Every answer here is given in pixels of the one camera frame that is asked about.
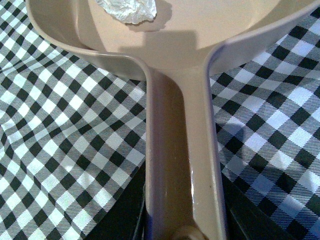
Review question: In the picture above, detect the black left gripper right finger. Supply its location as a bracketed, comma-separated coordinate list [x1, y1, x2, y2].
[222, 175, 294, 240]

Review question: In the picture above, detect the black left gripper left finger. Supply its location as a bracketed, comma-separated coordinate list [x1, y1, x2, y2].
[86, 164, 146, 240]

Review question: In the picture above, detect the beige plastic dustpan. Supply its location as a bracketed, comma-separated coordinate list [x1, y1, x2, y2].
[26, 0, 320, 240]

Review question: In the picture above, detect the white paper ball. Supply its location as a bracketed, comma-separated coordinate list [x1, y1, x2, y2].
[96, 0, 157, 25]

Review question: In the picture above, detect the black white checkered bedsheet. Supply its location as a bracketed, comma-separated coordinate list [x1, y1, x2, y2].
[0, 0, 320, 240]

